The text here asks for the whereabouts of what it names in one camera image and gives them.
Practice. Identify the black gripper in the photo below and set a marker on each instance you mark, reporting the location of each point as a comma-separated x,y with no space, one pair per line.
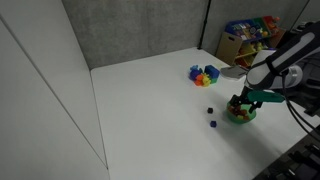
245,95

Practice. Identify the yellow block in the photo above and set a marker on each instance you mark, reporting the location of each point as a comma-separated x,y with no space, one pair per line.
240,117

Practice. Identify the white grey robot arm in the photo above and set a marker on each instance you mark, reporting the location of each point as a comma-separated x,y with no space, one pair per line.
286,56

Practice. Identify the green plastic bowl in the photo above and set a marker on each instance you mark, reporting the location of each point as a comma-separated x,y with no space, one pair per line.
240,120

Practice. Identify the small black block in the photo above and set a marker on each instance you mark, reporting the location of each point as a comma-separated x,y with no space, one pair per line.
210,110

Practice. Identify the small blue block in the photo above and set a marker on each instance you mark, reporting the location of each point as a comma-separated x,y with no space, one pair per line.
213,124

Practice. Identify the green toy box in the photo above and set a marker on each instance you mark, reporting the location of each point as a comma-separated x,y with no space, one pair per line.
214,80

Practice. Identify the yellow toy piece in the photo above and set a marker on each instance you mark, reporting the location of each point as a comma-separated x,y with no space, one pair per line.
206,81

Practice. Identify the orange toy piece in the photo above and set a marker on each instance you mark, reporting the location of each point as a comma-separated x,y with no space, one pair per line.
199,80

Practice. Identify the purple toy piece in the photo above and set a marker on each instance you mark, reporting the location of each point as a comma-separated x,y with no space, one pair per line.
194,75

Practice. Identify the cardboard box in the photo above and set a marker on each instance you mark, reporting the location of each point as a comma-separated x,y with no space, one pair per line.
227,48

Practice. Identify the light blue toy piece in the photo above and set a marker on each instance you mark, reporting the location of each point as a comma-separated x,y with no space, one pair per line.
194,68

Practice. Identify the toy storage shelf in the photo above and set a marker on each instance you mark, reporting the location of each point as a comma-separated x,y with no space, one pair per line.
256,33

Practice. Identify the black base platform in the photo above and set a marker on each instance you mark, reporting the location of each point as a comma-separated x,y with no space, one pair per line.
293,160

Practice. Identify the black stand pole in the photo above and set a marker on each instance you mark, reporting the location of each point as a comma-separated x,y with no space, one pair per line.
204,23

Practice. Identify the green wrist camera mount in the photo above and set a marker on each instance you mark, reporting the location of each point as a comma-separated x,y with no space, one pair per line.
266,96

